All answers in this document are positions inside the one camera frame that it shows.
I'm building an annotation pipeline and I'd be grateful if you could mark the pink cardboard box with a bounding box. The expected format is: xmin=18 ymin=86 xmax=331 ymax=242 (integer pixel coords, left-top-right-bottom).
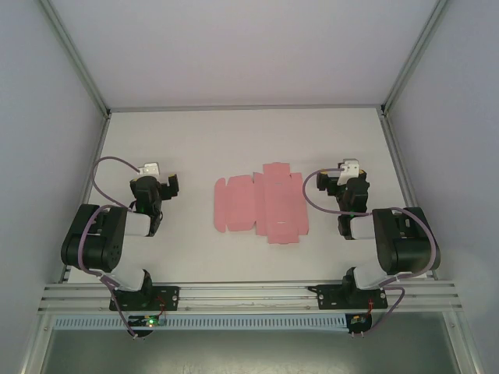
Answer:
xmin=213 ymin=162 xmax=310 ymax=245

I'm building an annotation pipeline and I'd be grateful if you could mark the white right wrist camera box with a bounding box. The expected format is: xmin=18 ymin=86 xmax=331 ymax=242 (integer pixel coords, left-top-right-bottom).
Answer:
xmin=337 ymin=157 xmax=360 ymax=187

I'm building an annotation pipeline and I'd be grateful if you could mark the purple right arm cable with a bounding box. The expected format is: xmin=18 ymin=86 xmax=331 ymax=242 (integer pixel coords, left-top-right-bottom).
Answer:
xmin=303 ymin=167 xmax=442 ymax=337

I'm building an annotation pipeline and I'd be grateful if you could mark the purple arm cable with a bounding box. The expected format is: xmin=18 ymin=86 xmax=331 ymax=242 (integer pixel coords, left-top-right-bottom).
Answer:
xmin=76 ymin=156 xmax=143 ymax=340
xmin=303 ymin=167 xmax=442 ymax=337

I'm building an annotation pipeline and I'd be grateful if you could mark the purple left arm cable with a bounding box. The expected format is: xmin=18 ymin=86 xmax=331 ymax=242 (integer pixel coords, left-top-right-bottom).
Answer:
xmin=76 ymin=156 xmax=143 ymax=340

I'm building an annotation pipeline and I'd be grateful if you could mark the aluminium table side rail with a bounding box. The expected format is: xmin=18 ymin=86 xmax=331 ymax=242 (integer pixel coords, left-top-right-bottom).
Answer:
xmin=378 ymin=111 xmax=437 ymax=280
xmin=58 ymin=111 xmax=113 ymax=284

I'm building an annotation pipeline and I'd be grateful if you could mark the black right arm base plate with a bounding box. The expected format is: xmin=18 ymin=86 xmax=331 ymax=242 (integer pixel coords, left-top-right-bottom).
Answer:
xmin=307 ymin=284 xmax=389 ymax=312

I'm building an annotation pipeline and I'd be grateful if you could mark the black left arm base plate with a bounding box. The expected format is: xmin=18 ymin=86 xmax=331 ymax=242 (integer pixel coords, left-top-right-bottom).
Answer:
xmin=108 ymin=284 xmax=182 ymax=313

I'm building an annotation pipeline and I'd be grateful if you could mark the aluminium frame crossbar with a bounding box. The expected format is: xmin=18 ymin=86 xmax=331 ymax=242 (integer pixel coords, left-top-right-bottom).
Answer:
xmin=104 ymin=101 xmax=386 ymax=115

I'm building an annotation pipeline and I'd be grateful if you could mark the red wire of left arm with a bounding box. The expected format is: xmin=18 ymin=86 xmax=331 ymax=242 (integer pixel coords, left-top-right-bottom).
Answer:
xmin=154 ymin=297 xmax=172 ymax=319

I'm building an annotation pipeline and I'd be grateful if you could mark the aluminium frame post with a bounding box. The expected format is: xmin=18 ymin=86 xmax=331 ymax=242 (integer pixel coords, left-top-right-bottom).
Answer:
xmin=37 ymin=0 xmax=110 ymax=116
xmin=380 ymin=0 xmax=450 ymax=116

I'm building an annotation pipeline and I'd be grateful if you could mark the aluminium mounting rail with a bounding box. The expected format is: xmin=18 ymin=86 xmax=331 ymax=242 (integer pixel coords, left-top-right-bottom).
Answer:
xmin=37 ymin=279 xmax=465 ymax=315

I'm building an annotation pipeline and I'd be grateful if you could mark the white slotted cable duct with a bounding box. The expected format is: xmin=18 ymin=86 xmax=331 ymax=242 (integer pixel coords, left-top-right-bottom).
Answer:
xmin=51 ymin=314 xmax=349 ymax=333

